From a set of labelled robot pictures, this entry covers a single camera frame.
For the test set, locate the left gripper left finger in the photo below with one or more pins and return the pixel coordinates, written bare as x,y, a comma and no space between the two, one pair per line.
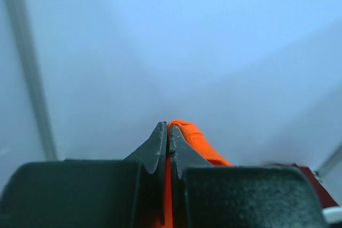
90,193

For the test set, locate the folded maroon t shirt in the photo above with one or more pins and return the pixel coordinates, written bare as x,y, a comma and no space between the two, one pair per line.
324,196

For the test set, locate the orange t shirt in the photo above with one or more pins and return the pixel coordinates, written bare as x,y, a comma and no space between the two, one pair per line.
195,138

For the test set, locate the white plastic laundry basket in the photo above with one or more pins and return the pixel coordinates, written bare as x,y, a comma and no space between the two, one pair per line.
332,215

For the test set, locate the left aluminium frame post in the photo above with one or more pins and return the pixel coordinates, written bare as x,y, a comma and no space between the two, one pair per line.
23,37

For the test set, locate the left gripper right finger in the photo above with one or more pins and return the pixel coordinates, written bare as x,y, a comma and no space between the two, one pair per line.
204,195

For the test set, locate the right aluminium frame post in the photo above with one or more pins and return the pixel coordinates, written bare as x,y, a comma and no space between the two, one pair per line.
329,163

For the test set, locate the aluminium frame post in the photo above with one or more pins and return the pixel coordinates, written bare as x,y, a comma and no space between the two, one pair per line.
23,37
329,163

